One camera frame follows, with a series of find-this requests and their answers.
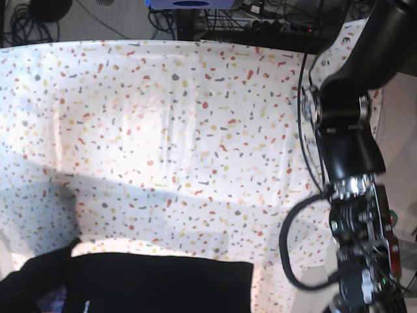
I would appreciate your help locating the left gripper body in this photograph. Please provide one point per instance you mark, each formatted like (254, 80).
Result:
(368, 255)

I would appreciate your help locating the black t-shirt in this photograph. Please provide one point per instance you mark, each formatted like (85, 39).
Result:
(117, 282)

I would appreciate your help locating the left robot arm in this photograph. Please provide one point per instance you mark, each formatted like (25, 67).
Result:
(343, 103)

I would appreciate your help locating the green tape roll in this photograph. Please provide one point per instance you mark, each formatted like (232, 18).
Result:
(393, 218)

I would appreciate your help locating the terrazzo pattern tablecloth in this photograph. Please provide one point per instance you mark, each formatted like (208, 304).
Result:
(157, 147)

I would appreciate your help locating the white panel left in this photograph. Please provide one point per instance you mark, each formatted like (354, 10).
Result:
(6, 261)

